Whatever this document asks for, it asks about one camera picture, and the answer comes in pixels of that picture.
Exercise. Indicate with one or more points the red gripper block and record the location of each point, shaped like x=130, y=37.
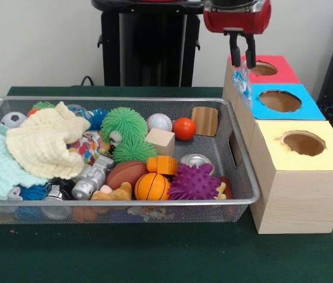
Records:
x=237, y=22

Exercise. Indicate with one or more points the crushed clear plastic bottle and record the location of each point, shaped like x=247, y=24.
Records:
x=243, y=85

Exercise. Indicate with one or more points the cream knitted cloth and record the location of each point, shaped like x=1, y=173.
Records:
x=42, y=141

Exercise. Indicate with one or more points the wooden box with three holes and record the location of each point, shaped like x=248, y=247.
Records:
x=302, y=200

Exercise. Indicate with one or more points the shallow silver mesh bin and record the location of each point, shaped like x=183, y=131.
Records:
x=184, y=210

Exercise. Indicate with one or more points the small orange ball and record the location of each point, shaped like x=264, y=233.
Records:
x=184, y=128

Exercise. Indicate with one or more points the silver drink can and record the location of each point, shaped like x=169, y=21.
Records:
x=197, y=160

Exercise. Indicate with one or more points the plain wooden cube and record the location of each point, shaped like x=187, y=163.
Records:
x=160, y=141

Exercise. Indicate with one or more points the green puffer toy with eyes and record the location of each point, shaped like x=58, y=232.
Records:
x=123, y=122

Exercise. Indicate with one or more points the orange ridged plastic toy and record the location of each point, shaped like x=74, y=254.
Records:
x=162, y=164

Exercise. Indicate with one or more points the purple spiky ball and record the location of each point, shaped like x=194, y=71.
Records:
x=194, y=182

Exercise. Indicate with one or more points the orange toy basketball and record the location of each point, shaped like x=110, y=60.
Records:
x=152, y=186

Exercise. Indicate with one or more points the grey plastic toy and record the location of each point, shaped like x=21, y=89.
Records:
x=92, y=178

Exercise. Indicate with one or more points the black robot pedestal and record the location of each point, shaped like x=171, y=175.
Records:
x=154, y=44

